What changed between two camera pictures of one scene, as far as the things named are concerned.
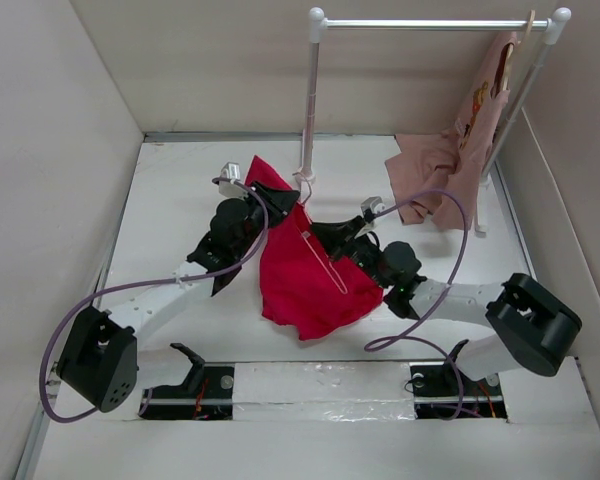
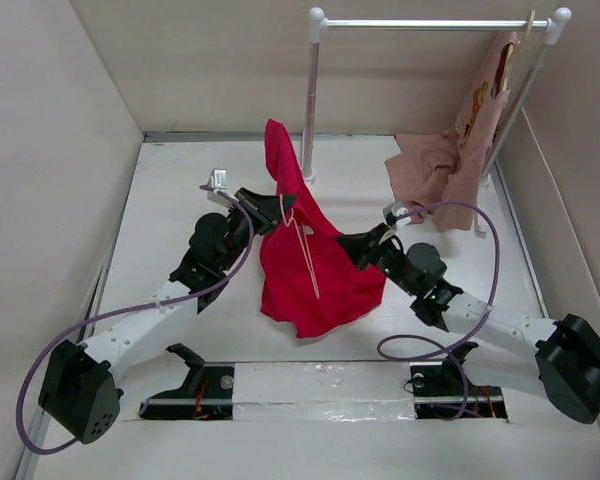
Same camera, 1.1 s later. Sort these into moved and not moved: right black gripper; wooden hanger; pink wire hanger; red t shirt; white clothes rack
Moved: right black gripper; red t shirt; pink wire hanger
Not moved: wooden hanger; white clothes rack
